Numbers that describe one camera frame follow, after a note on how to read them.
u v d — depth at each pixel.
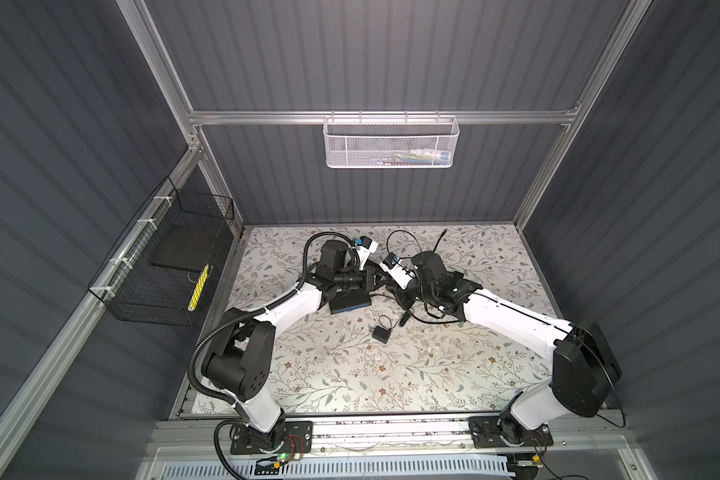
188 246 0.76
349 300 0.96
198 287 0.69
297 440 0.72
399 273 0.72
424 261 0.64
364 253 0.78
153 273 0.72
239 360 0.46
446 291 0.63
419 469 0.77
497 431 0.71
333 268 0.70
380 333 0.89
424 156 0.91
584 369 0.44
